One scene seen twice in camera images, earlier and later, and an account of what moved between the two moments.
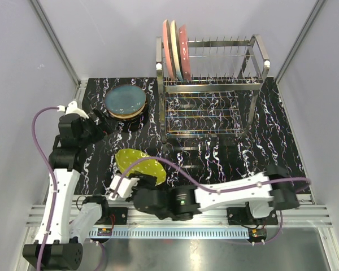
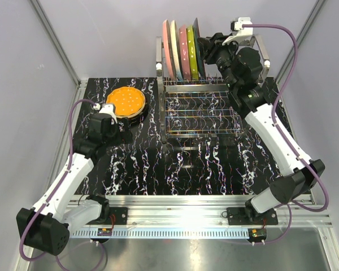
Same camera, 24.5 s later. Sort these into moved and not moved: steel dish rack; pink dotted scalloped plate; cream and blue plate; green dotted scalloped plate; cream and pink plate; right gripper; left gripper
Moved: left gripper; right gripper; green dotted scalloped plate
Not moved: steel dish rack; cream and pink plate; pink dotted scalloped plate; cream and blue plate
